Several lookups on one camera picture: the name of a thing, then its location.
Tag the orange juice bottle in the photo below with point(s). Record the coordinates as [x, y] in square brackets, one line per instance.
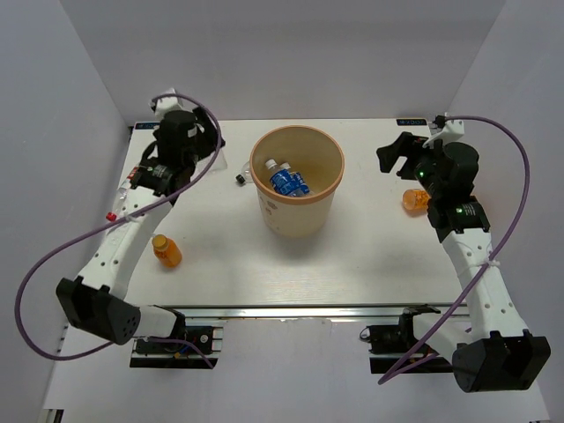
[415, 201]
[166, 251]

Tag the clear bottle black cap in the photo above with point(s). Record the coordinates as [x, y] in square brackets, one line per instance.
[244, 177]

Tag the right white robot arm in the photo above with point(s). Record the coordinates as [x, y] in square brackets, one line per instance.
[498, 353]

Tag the long red label bottle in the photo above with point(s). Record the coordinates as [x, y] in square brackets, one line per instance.
[120, 196]

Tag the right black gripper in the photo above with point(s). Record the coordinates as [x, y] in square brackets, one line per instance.
[404, 146]

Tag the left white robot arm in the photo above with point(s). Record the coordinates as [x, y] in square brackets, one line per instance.
[95, 300]

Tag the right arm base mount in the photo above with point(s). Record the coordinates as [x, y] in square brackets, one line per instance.
[388, 342]

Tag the beige plastic bin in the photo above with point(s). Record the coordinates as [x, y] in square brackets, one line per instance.
[319, 160]

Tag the blue label bottle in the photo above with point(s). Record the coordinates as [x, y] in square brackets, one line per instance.
[285, 181]

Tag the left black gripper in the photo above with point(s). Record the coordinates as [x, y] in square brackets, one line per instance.
[210, 137]

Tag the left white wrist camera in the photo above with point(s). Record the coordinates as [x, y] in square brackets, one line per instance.
[166, 104]

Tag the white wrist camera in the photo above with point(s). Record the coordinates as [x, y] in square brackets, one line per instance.
[446, 129]
[166, 104]

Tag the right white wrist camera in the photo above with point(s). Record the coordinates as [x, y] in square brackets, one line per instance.
[446, 129]

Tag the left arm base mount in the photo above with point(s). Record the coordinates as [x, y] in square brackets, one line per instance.
[197, 347]

